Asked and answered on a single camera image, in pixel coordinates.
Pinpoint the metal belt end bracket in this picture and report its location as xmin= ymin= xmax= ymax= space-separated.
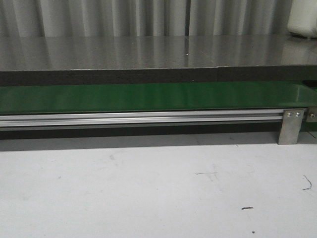
xmin=306 ymin=107 xmax=317 ymax=123

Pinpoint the metal conveyor support bracket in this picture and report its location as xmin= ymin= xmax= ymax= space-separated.
xmin=278 ymin=109 xmax=305 ymax=145

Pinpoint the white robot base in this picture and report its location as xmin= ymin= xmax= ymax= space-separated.
xmin=287 ymin=0 xmax=317 ymax=38

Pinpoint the aluminium conveyor side rail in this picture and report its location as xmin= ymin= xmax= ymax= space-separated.
xmin=0 ymin=109 xmax=309 ymax=131

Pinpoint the green conveyor belt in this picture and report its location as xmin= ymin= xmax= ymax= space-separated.
xmin=0 ymin=81 xmax=317 ymax=115

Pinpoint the grey curtain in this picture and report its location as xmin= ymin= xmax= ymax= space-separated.
xmin=0 ymin=0 xmax=292 ymax=37

